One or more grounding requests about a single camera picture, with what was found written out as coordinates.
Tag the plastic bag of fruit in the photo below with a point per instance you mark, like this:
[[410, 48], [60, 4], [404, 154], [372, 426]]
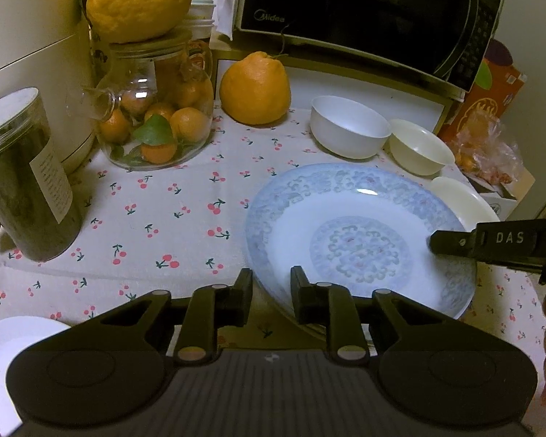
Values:
[[484, 149]]

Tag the red orange gift box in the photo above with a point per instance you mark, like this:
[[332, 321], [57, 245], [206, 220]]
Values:
[[497, 83]]

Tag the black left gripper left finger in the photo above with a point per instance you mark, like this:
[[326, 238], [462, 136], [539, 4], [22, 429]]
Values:
[[115, 365]]

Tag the white black cardboard box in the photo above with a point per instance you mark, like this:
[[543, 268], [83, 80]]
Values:
[[503, 199]]

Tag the stack of white cups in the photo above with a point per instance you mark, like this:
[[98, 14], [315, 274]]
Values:
[[200, 19]]

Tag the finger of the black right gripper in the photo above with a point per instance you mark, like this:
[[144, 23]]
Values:
[[519, 245]]

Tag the small cream bowl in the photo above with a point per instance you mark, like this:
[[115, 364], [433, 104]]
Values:
[[418, 150]]

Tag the white rice cooker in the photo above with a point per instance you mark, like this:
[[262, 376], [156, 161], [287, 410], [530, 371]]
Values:
[[44, 44]]

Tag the blue patterned porcelain plate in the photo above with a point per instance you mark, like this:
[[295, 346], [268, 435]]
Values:
[[359, 227]]

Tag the white plate at corner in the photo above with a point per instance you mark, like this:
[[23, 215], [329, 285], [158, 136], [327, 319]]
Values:
[[16, 334]]

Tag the clear jar with dark tea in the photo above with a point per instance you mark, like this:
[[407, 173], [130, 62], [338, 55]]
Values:
[[37, 206]]

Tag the glass jar with kumquats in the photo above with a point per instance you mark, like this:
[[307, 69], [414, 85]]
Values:
[[153, 108]]

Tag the black microwave oven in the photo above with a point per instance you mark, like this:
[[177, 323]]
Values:
[[443, 39]]

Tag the white ceramic bowl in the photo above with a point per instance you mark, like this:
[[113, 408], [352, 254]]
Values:
[[347, 128]]

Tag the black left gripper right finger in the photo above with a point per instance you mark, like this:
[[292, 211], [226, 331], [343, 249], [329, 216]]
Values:
[[430, 367]]

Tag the large orange citrus on jar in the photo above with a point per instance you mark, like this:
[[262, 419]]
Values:
[[132, 21]]

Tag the orange citrus on table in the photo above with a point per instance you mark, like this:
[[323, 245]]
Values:
[[256, 90]]

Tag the large cream bowl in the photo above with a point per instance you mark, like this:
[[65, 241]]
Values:
[[465, 202]]

